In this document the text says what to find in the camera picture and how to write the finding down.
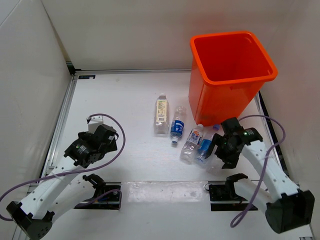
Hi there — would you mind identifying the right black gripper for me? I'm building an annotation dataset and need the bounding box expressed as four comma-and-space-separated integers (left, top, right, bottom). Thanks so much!
205, 133, 240, 169

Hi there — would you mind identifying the clear unlabeled plastic bottle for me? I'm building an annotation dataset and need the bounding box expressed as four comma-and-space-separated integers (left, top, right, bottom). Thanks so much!
206, 153, 224, 175

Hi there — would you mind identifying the yellow label plastic bottle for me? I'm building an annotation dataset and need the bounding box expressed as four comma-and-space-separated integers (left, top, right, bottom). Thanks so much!
153, 93, 170, 136

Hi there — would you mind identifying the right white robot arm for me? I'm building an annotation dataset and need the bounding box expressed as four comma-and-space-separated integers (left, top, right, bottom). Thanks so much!
209, 117, 315, 234

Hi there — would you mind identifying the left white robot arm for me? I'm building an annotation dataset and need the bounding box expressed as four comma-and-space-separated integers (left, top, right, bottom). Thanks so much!
6, 124, 119, 240

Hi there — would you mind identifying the orange plastic bin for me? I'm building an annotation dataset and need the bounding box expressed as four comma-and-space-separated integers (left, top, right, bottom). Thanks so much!
188, 30, 278, 126

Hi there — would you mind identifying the blue label purple cap bottle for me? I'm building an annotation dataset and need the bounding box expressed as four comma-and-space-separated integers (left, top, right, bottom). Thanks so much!
194, 124, 220, 166

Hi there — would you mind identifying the white blue label bottle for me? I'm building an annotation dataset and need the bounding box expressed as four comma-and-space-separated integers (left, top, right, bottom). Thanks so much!
180, 124, 204, 163

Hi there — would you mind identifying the blue label crushed bottle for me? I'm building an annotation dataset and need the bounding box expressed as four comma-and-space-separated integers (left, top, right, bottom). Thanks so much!
170, 106, 187, 145

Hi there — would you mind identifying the blue label sticker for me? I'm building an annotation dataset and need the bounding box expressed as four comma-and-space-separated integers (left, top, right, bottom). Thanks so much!
78, 75, 96, 80

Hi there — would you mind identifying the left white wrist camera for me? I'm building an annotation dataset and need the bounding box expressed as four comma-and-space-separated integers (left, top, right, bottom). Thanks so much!
86, 116, 104, 134

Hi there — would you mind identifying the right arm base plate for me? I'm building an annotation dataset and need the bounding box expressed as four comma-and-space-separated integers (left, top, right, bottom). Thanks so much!
204, 182, 249, 212

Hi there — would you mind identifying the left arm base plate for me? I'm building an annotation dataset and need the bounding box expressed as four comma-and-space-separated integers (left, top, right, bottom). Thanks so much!
74, 182, 122, 210

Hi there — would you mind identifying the aluminium table frame rail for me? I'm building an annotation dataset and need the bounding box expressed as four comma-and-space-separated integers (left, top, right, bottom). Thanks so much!
12, 61, 83, 240

